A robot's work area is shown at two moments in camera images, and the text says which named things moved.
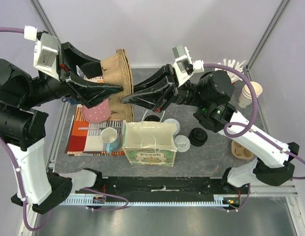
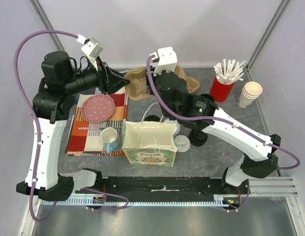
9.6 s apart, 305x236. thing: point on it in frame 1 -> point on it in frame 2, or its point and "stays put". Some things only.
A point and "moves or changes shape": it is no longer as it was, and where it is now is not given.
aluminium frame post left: (45, 19) stays put
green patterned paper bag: (150, 143) stays put
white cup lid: (182, 143) stays put
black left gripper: (86, 92) -> (109, 80)
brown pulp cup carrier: (240, 152) moves or changes shape
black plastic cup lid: (152, 118) stays put
